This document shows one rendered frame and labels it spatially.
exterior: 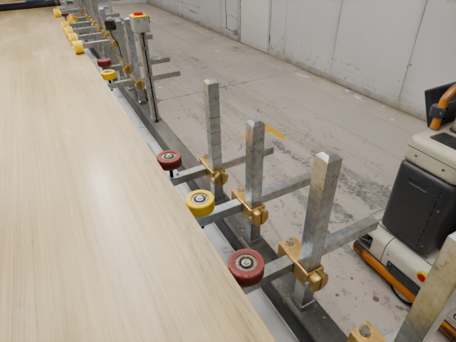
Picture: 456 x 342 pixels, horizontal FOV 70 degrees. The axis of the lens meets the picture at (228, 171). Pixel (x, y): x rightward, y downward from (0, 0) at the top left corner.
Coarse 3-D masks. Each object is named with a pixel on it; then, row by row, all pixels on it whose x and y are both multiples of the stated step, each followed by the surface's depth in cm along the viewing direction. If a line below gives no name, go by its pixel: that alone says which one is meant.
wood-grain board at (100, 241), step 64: (0, 64) 198; (64, 64) 195; (0, 128) 128; (64, 128) 127; (128, 128) 126; (0, 192) 95; (64, 192) 94; (128, 192) 94; (0, 256) 75; (64, 256) 75; (128, 256) 74; (192, 256) 74; (0, 320) 62; (64, 320) 62; (128, 320) 62; (192, 320) 61; (256, 320) 61
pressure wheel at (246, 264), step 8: (232, 256) 73; (240, 256) 73; (248, 256) 73; (256, 256) 73; (232, 264) 71; (240, 264) 71; (248, 264) 71; (256, 264) 71; (264, 264) 71; (232, 272) 70; (240, 272) 69; (248, 272) 69; (256, 272) 69; (240, 280) 69; (248, 280) 69; (256, 280) 70
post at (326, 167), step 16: (320, 160) 59; (336, 160) 59; (320, 176) 61; (336, 176) 61; (320, 192) 62; (320, 208) 64; (320, 224) 67; (304, 240) 73; (320, 240) 71; (304, 256) 75; (320, 256) 74; (304, 288) 79; (304, 304) 83
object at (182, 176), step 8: (264, 152) 126; (272, 152) 128; (224, 160) 120; (232, 160) 120; (240, 160) 122; (192, 168) 116; (200, 168) 116; (168, 176) 113; (176, 176) 113; (184, 176) 113; (192, 176) 115; (200, 176) 117; (176, 184) 113
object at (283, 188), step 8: (296, 176) 107; (304, 176) 107; (280, 184) 104; (288, 184) 104; (296, 184) 105; (304, 184) 107; (264, 192) 101; (272, 192) 101; (280, 192) 103; (288, 192) 105; (232, 200) 98; (264, 200) 101; (216, 208) 95; (224, 208) 95; (232, 208) 96; (240, 208) 98; (208, 216) 93; (216, 216) 95; (224, 216) 96; (200, 224) 93; (208, 224) 94
